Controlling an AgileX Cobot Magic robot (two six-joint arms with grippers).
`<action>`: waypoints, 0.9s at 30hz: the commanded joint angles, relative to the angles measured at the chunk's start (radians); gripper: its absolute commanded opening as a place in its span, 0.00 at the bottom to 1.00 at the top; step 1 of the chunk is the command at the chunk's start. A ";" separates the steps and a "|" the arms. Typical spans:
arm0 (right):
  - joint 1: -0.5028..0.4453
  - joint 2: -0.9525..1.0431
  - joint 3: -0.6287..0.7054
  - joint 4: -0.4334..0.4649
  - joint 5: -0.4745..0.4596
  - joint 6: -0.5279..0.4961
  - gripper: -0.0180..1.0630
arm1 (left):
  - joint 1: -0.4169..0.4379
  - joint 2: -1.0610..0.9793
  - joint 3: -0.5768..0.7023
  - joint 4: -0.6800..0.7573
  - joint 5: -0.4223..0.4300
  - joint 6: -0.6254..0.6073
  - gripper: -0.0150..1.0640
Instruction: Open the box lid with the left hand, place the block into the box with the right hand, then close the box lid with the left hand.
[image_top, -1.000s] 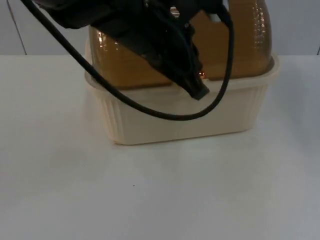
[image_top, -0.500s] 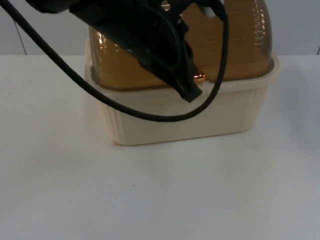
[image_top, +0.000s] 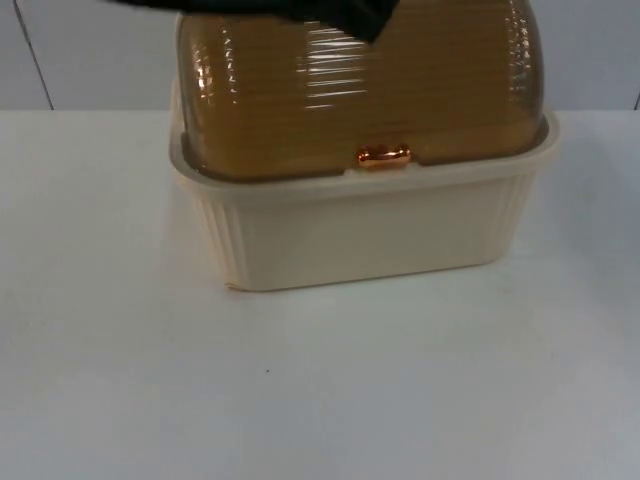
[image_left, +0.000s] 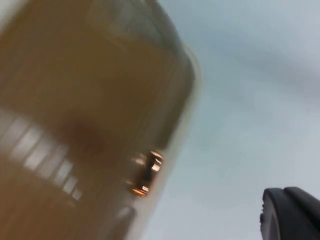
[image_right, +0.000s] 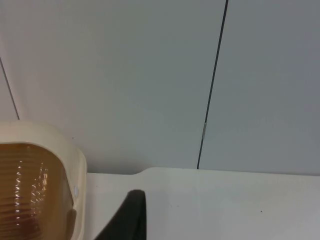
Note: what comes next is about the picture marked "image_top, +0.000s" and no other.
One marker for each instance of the cream box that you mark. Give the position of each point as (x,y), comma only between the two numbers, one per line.
(370,235)

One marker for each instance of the cream lid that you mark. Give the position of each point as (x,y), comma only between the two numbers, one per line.
(400,100)

